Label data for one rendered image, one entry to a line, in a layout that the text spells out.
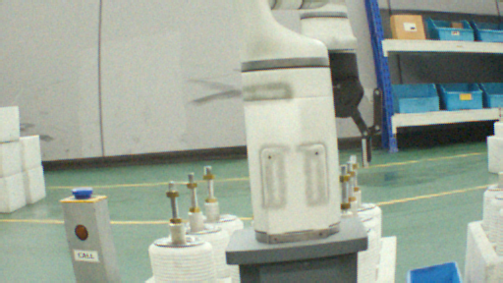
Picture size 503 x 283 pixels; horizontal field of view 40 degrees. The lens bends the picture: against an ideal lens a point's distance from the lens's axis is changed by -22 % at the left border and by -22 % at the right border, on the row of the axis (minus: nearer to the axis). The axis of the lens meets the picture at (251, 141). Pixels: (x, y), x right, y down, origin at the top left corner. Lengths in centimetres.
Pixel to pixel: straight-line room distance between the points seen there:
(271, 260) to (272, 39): 22
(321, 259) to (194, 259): 35
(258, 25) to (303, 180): 16
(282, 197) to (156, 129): 564
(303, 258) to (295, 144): 12
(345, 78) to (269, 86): 29
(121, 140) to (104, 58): 69
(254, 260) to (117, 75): 574
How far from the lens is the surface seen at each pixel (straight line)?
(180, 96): 645
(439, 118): 574
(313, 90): 85
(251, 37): 86
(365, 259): 113
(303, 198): 85
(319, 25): 111
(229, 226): 139
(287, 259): 84
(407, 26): 579
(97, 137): 659
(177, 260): 116
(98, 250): 125
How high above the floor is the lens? 45
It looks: 3 degrees down
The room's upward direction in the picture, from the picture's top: 5 degrees counter-clockwise
